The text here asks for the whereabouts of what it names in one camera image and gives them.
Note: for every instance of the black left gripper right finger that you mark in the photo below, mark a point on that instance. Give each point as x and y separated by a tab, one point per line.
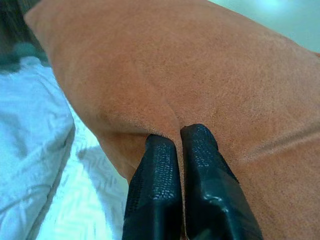
210	195

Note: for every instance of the white duvet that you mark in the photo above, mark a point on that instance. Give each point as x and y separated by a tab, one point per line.
27	125

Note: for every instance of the orange suede pillow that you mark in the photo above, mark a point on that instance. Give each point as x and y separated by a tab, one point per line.
200	75

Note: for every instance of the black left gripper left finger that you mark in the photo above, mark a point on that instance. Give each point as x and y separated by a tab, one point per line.
155	190

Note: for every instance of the white patterned bed sheet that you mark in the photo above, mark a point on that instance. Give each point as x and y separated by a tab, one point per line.
87	200

